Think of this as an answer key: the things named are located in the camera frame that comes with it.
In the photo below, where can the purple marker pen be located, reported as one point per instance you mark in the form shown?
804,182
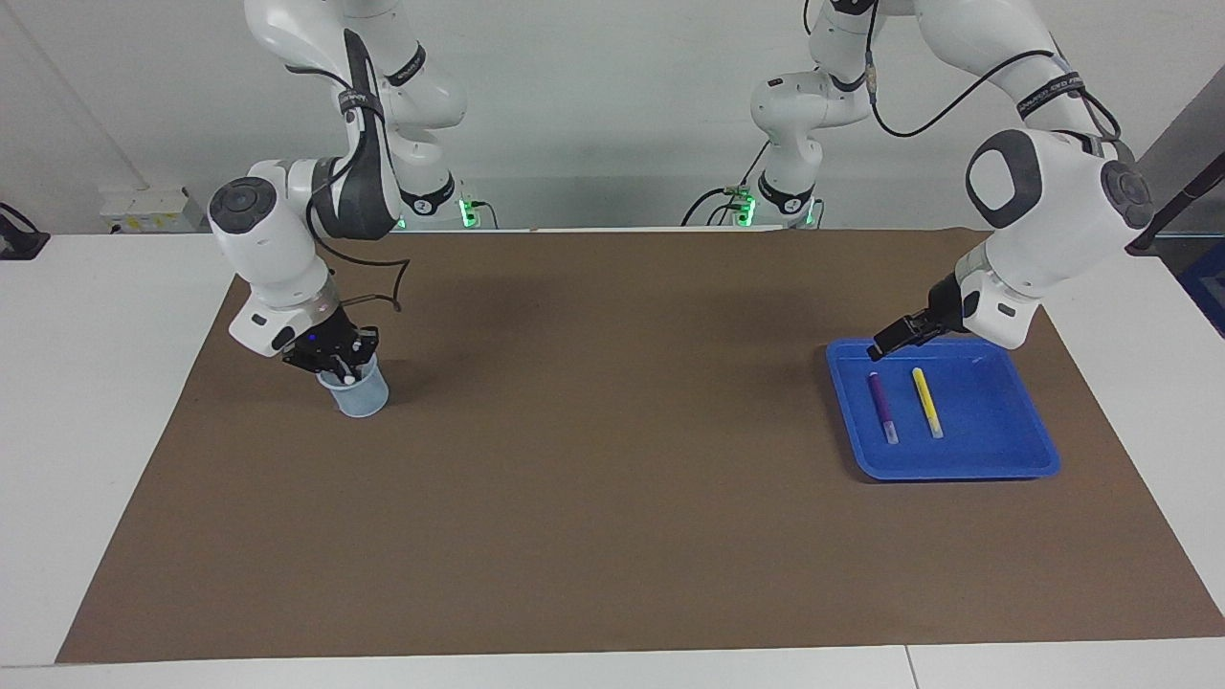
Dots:
882,407

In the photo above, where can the yellow marker pen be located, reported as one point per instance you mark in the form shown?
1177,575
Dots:
926,402

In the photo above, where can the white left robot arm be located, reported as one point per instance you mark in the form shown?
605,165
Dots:
1053,201

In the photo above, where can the black stand pole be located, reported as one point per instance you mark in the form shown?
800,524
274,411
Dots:
1177,201

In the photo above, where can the blue box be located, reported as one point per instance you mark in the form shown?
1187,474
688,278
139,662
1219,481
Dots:
1208,287

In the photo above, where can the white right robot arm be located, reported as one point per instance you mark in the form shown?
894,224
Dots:
273,239

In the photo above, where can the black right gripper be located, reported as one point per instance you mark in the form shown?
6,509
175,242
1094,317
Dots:
330,349

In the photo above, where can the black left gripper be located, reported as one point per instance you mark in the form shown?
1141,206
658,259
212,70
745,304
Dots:
952,308

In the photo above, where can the black clamp mount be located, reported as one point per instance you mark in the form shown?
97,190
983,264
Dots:
19,239

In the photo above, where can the brown table mat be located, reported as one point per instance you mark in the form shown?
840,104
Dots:
593,459

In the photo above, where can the pale blue mesh cup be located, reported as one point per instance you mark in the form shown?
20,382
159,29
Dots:
362,400

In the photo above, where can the blue plastic tray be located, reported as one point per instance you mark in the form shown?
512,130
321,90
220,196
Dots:
976,440

